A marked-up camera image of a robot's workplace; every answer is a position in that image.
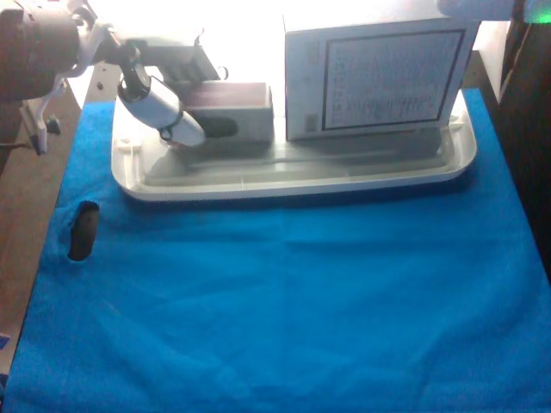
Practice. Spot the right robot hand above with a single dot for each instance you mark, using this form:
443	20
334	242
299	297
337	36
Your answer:
473	8

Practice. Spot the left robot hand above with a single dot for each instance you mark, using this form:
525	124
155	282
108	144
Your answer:
155	103

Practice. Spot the white plastic tray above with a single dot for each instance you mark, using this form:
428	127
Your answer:
280	176

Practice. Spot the large white product box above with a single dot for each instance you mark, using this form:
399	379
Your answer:
379	73

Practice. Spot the blue fabric cloth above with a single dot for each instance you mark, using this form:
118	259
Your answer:
275	301

